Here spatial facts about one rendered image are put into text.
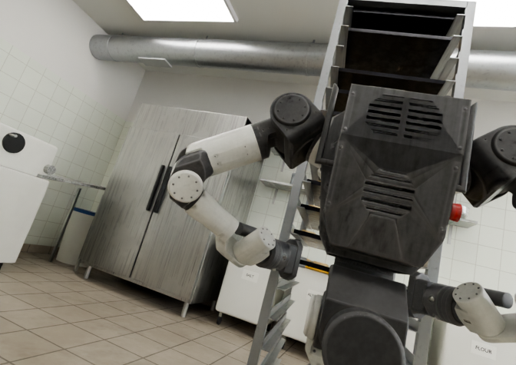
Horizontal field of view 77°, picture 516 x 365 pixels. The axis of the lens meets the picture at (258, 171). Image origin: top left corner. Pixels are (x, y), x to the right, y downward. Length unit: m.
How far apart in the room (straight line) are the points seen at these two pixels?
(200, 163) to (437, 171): 0.46
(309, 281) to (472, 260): 1.66
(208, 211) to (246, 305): 2.54
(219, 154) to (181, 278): 2.61
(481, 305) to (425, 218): 0.34
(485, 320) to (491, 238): 3.11
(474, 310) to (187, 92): 4.68
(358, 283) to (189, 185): 0.40
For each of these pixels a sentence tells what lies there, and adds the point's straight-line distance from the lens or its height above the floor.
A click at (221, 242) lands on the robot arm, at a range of 0.85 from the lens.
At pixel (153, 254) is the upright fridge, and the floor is 0.46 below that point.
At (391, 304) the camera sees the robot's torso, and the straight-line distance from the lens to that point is 0.61.
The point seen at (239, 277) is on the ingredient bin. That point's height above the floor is 0.48.
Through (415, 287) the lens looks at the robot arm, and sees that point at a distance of 1.04.
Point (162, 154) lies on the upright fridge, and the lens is 3.69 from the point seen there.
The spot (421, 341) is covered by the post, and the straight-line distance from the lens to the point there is 1.13.
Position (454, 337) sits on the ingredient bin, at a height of 0.54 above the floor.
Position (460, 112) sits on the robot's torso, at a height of 1.08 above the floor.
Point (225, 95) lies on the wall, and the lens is 4.80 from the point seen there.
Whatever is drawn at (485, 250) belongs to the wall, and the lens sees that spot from 3.97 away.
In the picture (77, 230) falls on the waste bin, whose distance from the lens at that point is 4.64.
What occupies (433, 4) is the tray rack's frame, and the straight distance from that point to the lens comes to 1.49.
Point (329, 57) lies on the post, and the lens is 1.32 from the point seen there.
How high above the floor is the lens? 0.78
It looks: 13 degrees up
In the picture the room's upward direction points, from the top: 16 degrees clockwise
